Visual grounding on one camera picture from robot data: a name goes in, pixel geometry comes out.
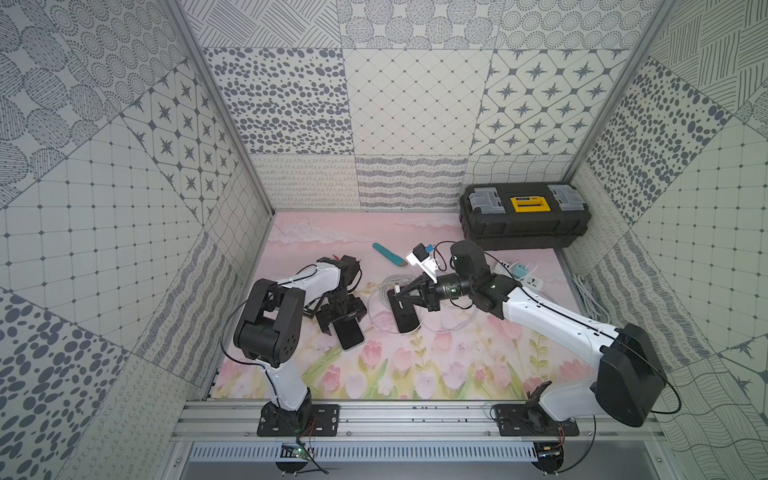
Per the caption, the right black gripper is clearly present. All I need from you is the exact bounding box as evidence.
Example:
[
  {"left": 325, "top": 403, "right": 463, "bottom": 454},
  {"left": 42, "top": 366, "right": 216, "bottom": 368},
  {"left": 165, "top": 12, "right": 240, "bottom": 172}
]
[{"left": 394, "top": 270, "right": 473, "bottom": 312}]

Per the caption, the black smartphone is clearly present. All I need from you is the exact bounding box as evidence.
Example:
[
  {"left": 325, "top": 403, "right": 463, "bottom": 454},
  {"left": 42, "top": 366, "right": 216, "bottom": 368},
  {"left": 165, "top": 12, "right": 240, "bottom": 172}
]
[
  {"left": 333, "top": 319, "right": 365, "bottom": 351},
  {"left": 387, "top": 289, "right": 421, "bottom": 333}
]

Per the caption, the white charging cable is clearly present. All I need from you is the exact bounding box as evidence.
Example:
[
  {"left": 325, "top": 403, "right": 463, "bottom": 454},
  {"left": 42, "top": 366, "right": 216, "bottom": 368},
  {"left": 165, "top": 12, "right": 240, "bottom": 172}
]
[{"left": 367, "top": 273, "right": 485, "bottom": 347}]

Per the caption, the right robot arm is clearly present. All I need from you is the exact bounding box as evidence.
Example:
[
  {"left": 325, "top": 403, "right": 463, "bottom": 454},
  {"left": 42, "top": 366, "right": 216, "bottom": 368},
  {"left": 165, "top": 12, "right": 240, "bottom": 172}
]
[{"left": 387, "top": 240, "right": 670, "bottom": 428}]

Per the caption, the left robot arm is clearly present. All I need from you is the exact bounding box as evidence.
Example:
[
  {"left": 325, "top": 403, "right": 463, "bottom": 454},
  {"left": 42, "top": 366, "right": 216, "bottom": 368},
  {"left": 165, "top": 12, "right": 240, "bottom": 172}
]
[{"left": 228, "top": 255, "right": 367, "bottom": 433}]

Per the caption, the pink floral table mat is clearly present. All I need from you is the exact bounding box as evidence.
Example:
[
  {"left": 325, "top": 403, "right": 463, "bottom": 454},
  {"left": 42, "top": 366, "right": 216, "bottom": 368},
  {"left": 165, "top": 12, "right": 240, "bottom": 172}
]
[{"left": 211, "top": 211, "right": 619, "bottom": 402}]

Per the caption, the teal flat tool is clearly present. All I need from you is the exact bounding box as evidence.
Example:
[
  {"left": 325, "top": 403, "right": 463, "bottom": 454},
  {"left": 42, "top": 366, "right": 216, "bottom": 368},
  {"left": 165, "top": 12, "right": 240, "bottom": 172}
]
[{"left": 372, "top": 243, "right": 408, "bottom": 267}]

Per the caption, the white power strip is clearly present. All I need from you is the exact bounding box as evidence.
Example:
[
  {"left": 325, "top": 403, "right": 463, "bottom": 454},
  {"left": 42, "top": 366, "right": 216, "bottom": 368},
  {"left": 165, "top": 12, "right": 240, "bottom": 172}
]
[{"left": 493, "top": 260, "right": 544, "bottom": 291}]

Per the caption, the small circuit board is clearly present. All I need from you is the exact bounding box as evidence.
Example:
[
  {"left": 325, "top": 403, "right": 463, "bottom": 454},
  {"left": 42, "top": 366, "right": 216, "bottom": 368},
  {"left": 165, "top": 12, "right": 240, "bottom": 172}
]
[{"left": 280, "top": 444, "right": 312, "bottom": 462}]

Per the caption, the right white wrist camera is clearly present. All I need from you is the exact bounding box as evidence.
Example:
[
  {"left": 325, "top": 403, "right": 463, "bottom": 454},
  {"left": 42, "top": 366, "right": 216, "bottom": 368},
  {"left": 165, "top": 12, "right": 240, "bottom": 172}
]
[{"left": 406, "top": 243, "right": 439, "bottom": 283}]

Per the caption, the black toolbox yellow handle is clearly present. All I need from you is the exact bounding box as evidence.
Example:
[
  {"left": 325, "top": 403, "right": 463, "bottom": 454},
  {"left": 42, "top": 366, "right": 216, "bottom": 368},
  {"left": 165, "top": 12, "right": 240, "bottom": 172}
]
[{"left": 459, "top": 182, "right": 592, "bottom": 251}]

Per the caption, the aluminium mounting rail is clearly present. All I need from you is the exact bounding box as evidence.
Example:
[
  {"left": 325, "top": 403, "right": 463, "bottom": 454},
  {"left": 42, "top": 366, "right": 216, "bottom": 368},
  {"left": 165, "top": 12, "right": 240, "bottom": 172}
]
[{"left": 171, "top": 400, "right": 665, "bottom": 442}]

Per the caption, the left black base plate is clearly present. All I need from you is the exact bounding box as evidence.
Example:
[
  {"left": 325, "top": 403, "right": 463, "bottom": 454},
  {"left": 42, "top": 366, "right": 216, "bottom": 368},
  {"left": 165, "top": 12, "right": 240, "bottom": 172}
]
[{"left": 257, "top": 403, "right": 340, "bottom": 437}]

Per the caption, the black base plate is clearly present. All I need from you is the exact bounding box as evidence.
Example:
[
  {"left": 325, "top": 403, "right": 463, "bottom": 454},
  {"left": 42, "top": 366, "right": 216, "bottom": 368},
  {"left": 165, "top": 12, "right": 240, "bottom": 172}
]
[
  {"left": 257, "top": 403, "right": 340, "bottom": 437},
  {"left": 490, "top": 403, "right": 580, "bottom": 437}
]

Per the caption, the white slotted cable duct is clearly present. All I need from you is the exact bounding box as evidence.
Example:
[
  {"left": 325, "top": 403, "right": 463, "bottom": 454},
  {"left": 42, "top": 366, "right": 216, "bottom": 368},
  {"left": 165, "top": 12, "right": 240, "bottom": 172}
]
[{"left": 189, "top": 441, "right": 538, "bottom": 463}]

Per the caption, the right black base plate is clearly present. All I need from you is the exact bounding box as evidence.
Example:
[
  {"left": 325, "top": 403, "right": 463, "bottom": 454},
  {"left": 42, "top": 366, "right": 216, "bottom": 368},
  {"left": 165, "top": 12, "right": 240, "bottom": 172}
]
[{"left": 490, "top": 403, "right": 580, "bottom": 437}]

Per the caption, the white power strip cord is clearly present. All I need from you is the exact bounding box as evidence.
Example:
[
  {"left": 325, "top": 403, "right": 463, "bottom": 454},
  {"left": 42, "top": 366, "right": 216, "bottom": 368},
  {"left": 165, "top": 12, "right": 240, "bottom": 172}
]
[{"left": 571, "top": 273, "right": 611, "bottom": 332}]

